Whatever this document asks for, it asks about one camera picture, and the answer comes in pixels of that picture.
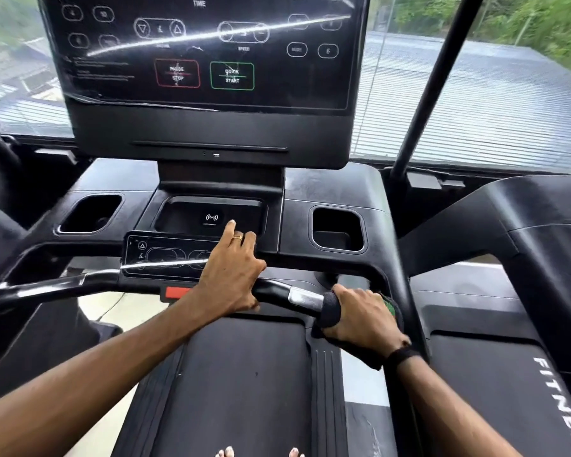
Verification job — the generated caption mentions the person's right hand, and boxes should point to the person's right hand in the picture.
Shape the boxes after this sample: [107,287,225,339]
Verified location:
[321,285,412,360]

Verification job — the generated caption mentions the person's left hand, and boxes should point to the person's left hand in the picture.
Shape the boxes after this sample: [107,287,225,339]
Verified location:
[194,220,267,320]

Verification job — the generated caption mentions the dark cleaning cloth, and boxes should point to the dark cleaning cloth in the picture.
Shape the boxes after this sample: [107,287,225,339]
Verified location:
[311,290,405,372]

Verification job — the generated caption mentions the treadmill handlebar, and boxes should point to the treadmill handlebar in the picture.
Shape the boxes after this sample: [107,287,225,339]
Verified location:
[0,268,343,324]

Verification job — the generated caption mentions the person's left forearm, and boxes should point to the person's left forearm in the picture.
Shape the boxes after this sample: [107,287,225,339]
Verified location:
[0,297,220,457]

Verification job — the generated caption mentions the person's right forearm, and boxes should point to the person's right forearm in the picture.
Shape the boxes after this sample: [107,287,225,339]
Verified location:
[394,356,524,457]

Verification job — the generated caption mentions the black wristband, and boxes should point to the black wristband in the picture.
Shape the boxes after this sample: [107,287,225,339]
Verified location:
[384,344,423,373]

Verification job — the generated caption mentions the treadmill running belt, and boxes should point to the treadmill running belt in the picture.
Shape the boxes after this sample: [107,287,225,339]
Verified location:
[150,319,315,457]

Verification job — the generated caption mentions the treadmill keypad panel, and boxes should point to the treadmill keypad panel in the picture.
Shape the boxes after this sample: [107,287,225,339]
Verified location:
[120,231,258,282]

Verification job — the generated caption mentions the neighbouring black treadmill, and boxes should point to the neighbouring black treadmill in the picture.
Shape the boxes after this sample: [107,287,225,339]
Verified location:
[399,175,571,457]

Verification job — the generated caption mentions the treadmill console screen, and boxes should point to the treadmill console screen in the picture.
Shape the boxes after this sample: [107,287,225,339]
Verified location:
[37,0,372,170]

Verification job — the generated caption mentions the black exercise machine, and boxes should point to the black exercise machine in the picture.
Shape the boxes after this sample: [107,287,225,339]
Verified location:
[0,97,91,300]

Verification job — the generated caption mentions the grey corrugated roof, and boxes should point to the grey corrugated roof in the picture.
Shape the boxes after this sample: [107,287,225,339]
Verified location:
[350,30,571,176]

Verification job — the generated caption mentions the green trees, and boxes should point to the green trees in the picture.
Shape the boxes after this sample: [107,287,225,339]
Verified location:
[390,0,571,79]

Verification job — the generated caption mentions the black window frame post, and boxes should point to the black window frame post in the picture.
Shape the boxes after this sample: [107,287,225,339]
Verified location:
[389,0,486,182]

